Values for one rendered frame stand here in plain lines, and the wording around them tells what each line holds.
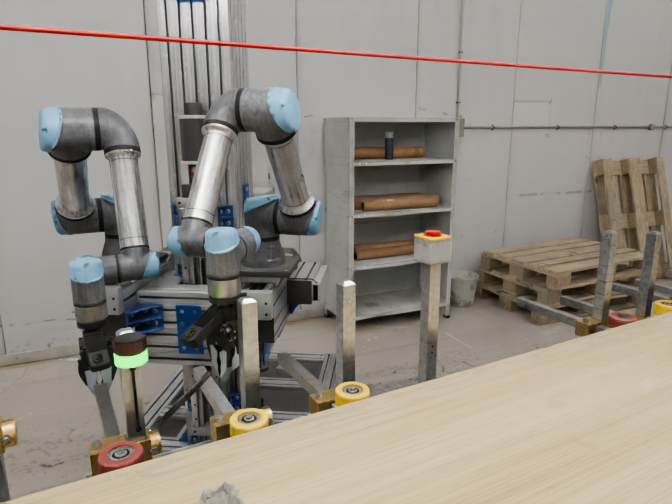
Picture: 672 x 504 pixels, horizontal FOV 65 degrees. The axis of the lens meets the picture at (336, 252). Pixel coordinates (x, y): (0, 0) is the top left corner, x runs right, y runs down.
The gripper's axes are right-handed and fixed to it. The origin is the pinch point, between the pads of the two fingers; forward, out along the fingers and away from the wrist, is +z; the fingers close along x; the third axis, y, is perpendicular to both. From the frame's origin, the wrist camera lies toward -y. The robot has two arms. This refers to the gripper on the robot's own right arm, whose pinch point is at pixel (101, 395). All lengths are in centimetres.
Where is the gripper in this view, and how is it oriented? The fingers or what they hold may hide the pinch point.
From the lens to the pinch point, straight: 153.0
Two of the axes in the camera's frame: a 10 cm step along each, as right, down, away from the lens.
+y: -4.8, -2.2, 8.5
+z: -0.1, 9.7, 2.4
